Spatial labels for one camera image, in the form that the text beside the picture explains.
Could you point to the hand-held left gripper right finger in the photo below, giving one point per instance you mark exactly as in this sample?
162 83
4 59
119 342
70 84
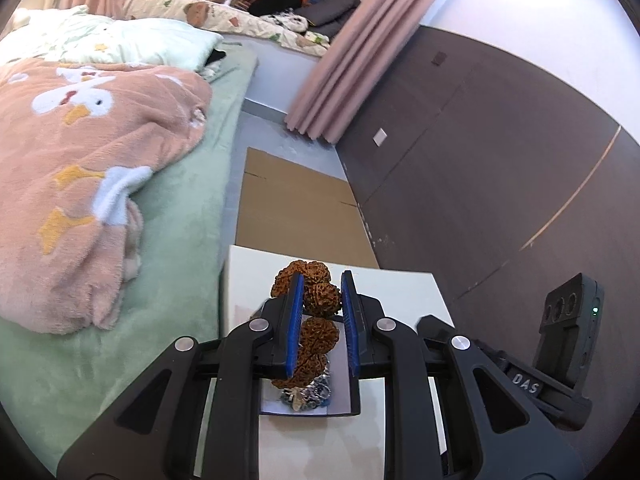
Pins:
350 325

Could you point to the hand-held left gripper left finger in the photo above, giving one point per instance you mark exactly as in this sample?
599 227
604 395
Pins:
295 325

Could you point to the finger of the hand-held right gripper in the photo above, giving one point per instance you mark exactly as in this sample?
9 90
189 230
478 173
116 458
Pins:
432 327

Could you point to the black gift box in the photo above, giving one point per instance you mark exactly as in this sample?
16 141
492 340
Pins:
340 400

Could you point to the flat brown cardboard sheet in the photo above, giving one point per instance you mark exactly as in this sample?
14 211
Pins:
295 210

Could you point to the bed with green sheet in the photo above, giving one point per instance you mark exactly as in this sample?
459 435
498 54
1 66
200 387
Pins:
190 210

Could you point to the dark brown wardrobe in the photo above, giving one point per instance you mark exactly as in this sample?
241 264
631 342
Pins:
475 160

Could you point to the peach printed fleece blanket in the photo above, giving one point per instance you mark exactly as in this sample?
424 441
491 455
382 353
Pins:
75 185

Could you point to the white black patterned cloth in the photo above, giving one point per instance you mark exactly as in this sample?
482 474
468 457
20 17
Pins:
290 22

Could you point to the grey pillow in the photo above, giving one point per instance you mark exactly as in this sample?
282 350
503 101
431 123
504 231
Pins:
330 10

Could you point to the floral window seat cushion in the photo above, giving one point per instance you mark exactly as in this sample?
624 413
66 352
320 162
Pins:
220 15

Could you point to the pale green pillow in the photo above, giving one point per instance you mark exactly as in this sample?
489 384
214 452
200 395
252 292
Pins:
140 40

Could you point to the white wall socket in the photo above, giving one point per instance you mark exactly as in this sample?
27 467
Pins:
380 136

